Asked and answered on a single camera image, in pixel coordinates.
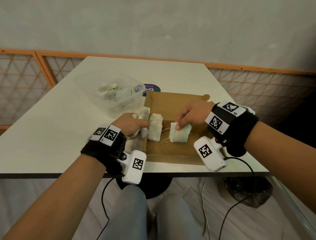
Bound person's left hand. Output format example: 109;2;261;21
111;112;150;141

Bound person's right hand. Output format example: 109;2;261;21
175;101;215;131

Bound bunch of tea bags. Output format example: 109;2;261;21
131;106;151;139

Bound white stringed tea bag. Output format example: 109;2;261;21
150;113;164;125
158;122;193;145
147;123;163;143

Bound brown paper box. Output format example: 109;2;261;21
142;91;227;165

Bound pile of tea bags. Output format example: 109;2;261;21
95;83;136;110

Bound clear plastic container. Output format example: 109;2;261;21
74;70;146;118

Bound person's left forearm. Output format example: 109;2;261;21
0;154;107;240

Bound person's right forearm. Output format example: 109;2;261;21
244;121;316;215

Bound black marker wristband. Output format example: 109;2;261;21
205;100;259;158
81;123;127;175

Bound round purple sticker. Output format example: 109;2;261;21
134;83;162;93

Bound orange lattice fence panel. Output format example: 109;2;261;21
34;50;316;125
0;48;55;131

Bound grey trousers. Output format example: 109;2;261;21
97;184;206;240

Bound dark grey floor object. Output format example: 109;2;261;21
223;176;274;209

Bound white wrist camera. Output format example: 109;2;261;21
116;149;147;185
193;136;228;172

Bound black cable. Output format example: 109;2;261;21
218;156;256;240
97;177;117;240

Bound thin white cable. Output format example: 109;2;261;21
198;177;211;240

